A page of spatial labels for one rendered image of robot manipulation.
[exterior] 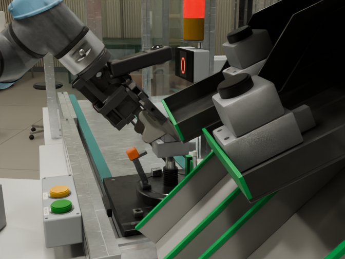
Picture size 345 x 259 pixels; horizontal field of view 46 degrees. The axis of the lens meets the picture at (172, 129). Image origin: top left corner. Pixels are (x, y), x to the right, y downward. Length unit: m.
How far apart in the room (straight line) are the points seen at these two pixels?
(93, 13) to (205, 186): 1.30
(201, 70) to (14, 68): 0.41
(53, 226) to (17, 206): 0.31
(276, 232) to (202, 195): 0.16
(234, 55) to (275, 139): 0.16
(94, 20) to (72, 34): 1.11
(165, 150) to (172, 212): 0.20
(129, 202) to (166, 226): 0.20
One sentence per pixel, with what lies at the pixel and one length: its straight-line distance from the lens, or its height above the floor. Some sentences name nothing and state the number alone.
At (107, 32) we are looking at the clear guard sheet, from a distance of 2.08.
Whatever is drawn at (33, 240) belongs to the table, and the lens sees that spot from 0.94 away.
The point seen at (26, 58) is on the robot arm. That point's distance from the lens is 0.72.
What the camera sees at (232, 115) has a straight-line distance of 0.33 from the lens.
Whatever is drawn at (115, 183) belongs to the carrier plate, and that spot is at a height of 0.97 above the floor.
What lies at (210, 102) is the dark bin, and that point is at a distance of 0.52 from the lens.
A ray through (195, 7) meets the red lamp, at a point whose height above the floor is 1.33.
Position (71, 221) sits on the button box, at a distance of 0.80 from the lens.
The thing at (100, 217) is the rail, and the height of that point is 0.96.
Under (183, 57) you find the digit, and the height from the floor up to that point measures 1.22.
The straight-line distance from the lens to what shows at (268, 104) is 0.34.
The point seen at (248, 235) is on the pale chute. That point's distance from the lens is 0.48.
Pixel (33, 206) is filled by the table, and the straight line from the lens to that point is 1.08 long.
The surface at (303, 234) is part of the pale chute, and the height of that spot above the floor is 1.10.
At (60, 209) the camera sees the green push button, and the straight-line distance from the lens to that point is 0.80.
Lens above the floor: 1.32
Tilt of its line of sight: 16 degrees down
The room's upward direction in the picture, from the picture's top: straight up
